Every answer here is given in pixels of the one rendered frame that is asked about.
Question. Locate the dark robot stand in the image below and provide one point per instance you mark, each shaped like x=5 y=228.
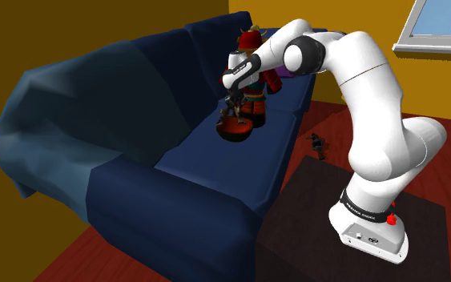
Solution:
x=311 y=218

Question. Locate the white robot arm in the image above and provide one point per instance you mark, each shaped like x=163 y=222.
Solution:
x=369 y=97

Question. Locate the red armoured samurai figure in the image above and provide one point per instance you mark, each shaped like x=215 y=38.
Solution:
x=257 y=105

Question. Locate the red bowl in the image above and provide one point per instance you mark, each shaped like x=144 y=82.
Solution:
x=233 y=132

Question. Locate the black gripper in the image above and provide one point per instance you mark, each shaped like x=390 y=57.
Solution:
x=235 y=96

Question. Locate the dark blue sofa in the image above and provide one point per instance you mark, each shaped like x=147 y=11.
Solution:
x=209 y=187

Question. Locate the grey-blue blanket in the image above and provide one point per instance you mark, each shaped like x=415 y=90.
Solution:
x=72 y=117

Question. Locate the white framed window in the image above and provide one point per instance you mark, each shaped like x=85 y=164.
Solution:
x=436 y=23

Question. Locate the purple object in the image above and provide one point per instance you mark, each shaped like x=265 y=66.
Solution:
x=283 y=72

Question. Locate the small dark figure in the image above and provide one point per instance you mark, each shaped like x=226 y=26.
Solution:
x=317 y=144
x=224 y=116

